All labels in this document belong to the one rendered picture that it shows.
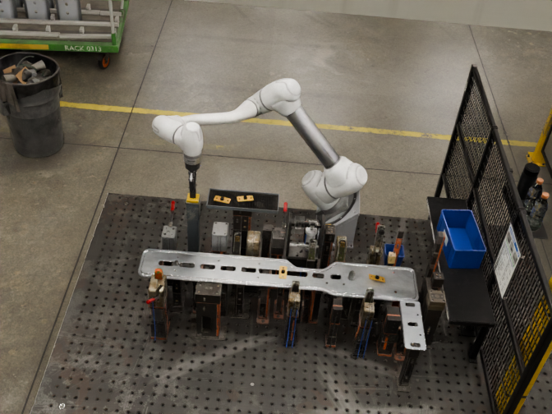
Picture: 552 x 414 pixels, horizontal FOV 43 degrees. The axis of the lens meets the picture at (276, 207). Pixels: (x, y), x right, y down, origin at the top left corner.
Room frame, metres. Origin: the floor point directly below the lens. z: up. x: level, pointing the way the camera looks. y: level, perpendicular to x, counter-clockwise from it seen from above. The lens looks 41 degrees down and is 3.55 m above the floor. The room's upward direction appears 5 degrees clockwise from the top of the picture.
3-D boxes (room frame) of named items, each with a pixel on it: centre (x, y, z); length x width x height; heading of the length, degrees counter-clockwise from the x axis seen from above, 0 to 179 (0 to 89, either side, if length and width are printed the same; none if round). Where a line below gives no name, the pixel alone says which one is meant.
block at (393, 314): (2.23, -0.61, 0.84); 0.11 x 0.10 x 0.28; 1
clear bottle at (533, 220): (2.43, -1.17, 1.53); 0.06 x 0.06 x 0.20
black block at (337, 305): (2.24, -0.34, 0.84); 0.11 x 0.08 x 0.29; 1
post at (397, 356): (2.22, -0.69, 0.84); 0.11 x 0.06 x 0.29; 1
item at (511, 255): (2.33, -1.08, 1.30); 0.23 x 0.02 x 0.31; 1
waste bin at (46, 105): (4.53, 1.96, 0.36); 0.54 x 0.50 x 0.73; 1
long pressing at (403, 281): (2.40, -0.04, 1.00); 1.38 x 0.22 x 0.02; 91
